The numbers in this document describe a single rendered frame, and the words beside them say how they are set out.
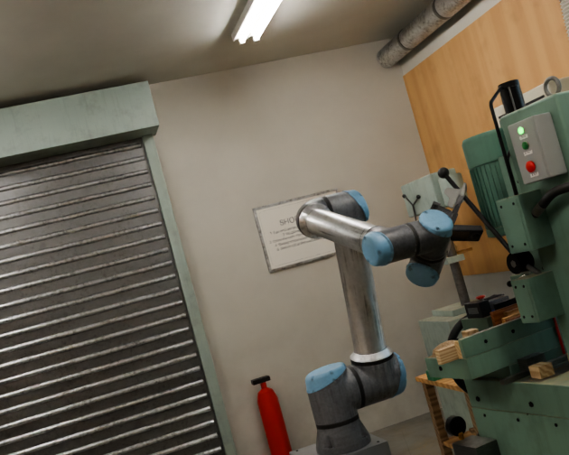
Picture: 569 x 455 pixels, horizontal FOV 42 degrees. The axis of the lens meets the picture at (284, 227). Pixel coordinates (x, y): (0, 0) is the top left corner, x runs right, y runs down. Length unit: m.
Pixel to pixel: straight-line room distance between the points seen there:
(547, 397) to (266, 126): 3.55
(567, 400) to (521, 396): 0.18
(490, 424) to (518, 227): 0.64
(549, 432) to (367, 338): 0.70
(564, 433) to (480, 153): 0.81
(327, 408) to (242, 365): 2.57
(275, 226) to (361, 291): 2.67
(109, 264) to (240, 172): 1.09
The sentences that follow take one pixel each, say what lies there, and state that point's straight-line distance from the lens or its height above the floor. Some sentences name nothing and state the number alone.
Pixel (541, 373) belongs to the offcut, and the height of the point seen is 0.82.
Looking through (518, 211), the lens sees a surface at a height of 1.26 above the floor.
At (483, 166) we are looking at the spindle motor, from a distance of 2.27.
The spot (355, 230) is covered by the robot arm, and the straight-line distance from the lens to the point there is 2.04.
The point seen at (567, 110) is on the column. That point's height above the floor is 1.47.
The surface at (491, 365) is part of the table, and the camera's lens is 2.19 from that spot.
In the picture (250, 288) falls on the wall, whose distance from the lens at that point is 5.08.
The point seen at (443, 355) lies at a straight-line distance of 2.14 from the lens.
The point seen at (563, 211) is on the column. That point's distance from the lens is 2.04.
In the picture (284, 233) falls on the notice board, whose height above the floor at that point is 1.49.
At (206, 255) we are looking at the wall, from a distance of 5.04.
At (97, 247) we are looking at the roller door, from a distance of 4.96.
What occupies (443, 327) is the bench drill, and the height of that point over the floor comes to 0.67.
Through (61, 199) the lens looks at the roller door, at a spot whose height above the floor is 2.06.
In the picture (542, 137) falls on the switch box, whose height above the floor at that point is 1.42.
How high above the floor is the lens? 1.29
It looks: 3 degrees up
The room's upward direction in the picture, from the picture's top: 15 degrees counter-clockwise
